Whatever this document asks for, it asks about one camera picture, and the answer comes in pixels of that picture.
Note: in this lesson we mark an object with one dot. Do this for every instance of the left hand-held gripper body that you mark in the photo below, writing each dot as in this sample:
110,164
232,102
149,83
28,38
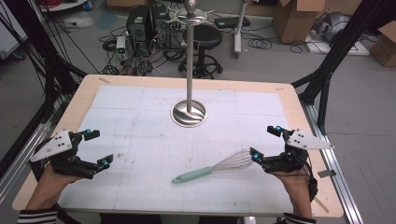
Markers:
53,146

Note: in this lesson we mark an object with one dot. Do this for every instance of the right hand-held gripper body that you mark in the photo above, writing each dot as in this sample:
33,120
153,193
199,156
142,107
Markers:
306,141

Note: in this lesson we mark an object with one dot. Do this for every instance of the person's left hand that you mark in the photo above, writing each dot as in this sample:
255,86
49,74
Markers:
51,183

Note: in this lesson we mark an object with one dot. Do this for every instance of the person's right hand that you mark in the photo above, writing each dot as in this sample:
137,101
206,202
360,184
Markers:
295,186

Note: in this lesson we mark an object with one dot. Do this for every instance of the white grid mat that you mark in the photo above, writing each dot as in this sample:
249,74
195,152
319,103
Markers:
140,155

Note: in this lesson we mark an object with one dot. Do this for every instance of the grey tape strip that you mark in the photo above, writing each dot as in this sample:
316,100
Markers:
327,173

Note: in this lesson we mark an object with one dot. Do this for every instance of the beige tape strip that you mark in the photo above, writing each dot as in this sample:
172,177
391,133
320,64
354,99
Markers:
104,80

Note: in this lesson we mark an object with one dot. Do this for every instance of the small silver box green light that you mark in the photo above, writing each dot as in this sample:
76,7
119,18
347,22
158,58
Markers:
121,43

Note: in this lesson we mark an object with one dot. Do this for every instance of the tall metal hook stand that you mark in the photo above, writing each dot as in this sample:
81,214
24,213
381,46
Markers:
189,77

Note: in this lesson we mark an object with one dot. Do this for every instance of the white stand pole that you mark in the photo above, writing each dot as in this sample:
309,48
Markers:
238,31

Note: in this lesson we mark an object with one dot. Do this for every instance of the large open cardboard box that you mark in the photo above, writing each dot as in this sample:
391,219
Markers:
295,21

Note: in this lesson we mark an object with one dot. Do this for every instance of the flat black device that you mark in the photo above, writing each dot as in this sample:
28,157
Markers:
232,21

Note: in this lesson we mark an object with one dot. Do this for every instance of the black round stool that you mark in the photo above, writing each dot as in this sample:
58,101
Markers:
204,37

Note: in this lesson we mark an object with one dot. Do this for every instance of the black computer tower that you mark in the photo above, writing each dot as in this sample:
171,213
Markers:
160,21
138,26

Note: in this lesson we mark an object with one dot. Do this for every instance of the white cabinet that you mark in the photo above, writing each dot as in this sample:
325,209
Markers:
11,34

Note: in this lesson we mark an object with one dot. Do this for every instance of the grey round appliance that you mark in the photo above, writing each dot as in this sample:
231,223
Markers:
334,25

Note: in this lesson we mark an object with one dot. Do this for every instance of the small cardboard box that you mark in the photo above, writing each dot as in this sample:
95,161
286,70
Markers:
384,46

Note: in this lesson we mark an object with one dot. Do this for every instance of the aluminium rail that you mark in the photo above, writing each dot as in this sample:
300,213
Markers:
339,174
21,161

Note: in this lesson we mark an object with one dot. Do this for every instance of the black metal frame strut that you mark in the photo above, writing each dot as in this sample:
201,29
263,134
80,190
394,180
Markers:
49,62
330,62

